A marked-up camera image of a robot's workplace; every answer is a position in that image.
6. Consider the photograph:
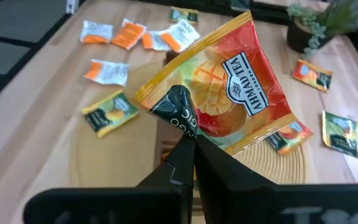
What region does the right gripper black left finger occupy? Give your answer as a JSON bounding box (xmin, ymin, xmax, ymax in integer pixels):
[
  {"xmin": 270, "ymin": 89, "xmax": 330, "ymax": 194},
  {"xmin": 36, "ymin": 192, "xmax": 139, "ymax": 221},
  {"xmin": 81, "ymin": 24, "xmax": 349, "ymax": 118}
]
[{"xmin": 22, "ymin": 134, "xmax": 196, "ymax": 224}]

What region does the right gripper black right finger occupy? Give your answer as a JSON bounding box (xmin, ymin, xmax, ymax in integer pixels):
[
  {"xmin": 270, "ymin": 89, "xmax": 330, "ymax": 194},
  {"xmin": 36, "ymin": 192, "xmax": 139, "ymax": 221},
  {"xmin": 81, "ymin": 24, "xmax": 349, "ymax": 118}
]
[{"xmin": 195, "ymin": 134, "xmax": 358, "ymax": 224}]

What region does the brown wooden compartment tea box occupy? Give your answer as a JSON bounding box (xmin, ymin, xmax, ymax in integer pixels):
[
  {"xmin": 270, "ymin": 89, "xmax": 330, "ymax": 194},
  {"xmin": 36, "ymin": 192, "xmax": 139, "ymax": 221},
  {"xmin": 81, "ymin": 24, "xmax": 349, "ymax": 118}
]
[{"xmin": 153, "ymin": 50, "xmax": 198, "ymax": 187}]

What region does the round woven straw placemat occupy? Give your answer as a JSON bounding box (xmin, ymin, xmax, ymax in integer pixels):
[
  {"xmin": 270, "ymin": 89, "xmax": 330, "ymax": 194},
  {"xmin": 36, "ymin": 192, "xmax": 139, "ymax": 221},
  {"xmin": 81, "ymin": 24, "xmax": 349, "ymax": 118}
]
[{"xmin": 70, "ymin": 60, "xmax": 307, "ymax": 187}]

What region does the red orange mango tea packet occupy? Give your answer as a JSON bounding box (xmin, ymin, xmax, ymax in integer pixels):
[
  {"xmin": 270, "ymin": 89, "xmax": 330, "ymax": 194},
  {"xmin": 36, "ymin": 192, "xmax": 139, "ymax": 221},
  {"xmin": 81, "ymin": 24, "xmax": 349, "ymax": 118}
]
[
  {"xmin": 134, "ymin": 9, "xmax": 298, "ymax": 156},
  {"xmin": 265, "ymin": 120, "xmax": 314, "ymax": 156},
  {"xmin": 291, "ymin": 58, "xmax": 334, "ymax": 93}
]

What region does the green yellow tea packet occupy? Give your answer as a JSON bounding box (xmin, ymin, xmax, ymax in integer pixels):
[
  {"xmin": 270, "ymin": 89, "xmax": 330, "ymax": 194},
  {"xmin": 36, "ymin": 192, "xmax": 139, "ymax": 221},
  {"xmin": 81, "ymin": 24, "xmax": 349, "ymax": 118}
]
[
  {"xmin": 81, "ymin": 89, "xmax": 140, "ymax": 139},
  {"xmin": 168, "ymin": 6, "xmax": 200, "ymax": 25},
  {"xmin": 321, "ymin": 110, "xmax": 358, "ymax": 160}
]

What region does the white orange tea packet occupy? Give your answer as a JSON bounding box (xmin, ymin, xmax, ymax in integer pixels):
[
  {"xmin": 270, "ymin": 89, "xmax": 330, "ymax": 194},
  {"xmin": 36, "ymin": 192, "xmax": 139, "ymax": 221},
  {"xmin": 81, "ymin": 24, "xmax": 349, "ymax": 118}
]
[
  {"xmin": 160, "ymin": 19, "xmax": 201, "ymax": 53},
  {"xmin": 141, "ymin": 30, "xmax": 170, "ymax": 52},
  {"xmin": 79, "ymin": 20, "xmax": 114, "ymax": 44},
  {"xmin": 84, "ymin": 58, "xmax": 131, "ymax": 87}
]

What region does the potted green succulent plant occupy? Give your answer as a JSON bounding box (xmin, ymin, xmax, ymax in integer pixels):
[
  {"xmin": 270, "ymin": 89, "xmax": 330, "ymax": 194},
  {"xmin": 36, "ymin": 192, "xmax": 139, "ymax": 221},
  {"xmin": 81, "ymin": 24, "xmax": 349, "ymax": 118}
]
[{"xmin": 286, "ymin": 0, "xmax": 358, "ymax": 60}]

